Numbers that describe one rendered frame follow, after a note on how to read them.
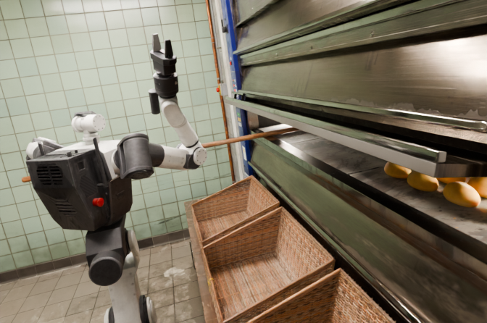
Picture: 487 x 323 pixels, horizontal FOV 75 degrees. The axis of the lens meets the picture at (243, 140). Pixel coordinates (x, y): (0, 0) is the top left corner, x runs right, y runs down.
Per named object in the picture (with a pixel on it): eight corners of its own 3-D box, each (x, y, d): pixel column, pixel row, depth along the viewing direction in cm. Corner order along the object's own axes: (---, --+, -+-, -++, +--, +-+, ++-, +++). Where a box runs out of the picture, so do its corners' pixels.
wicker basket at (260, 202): (257, 208, 240) (252, 174, 234) (286, 245, 186) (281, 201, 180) (193, 224, 228) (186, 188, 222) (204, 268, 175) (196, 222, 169)
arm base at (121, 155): (163, 173, 118) (140, 169, 108) (138, 184, 123) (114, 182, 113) (157, 136, 123) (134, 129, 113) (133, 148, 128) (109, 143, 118)
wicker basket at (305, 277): (288, 249, 182) (282, 204, 176) (343, 319, 128) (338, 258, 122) (204, 273, 171) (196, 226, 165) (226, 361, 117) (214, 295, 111)
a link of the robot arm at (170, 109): (175, 100, 119) (189, 126, 127) (171, 90, 126) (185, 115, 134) (159, 107, 119) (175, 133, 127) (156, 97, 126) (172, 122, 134)
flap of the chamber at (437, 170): (225, 103, 222) (252, 103, 227) (433, 178, 51) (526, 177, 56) (225, 99, 222) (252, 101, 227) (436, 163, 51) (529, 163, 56)
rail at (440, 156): (225, 99, 222) (227, 99, 222) (436, 163, 51) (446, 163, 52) (225, 96, 221) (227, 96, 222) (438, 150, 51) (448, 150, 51)
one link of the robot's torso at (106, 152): (106, 245, 108) (81, 144, 100) (35, 240, 119) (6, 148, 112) (156, 207, 135) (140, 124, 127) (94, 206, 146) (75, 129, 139)
